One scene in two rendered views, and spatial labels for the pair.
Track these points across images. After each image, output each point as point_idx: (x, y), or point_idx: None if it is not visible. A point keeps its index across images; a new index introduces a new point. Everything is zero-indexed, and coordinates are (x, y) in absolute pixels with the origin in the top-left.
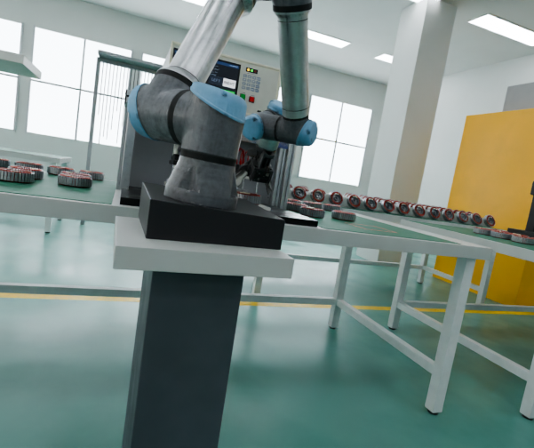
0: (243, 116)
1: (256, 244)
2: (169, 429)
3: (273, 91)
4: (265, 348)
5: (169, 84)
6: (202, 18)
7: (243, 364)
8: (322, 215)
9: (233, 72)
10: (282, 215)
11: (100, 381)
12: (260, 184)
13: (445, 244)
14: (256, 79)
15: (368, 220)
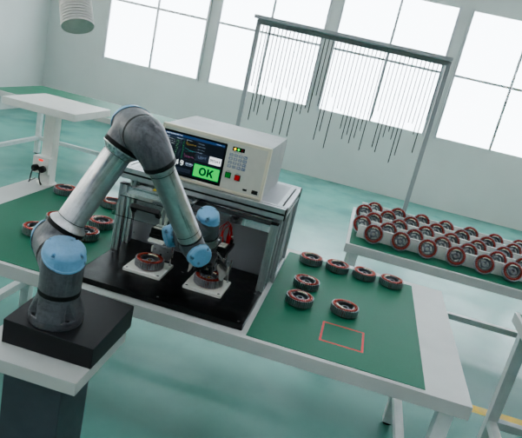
0: (73, 268)
1: (72, 361)
2: None
3: (261, 170)
4: (270, 420)
5: (47, 229)
6: (86, 174)
7: (230, 428)
8: (305, 307)
9: (219, 151)
10: (213, 311)
11: (94, 401)
12: (258, 255)
13: (395, 385)
14: (242, 158)
15: (395, 316)
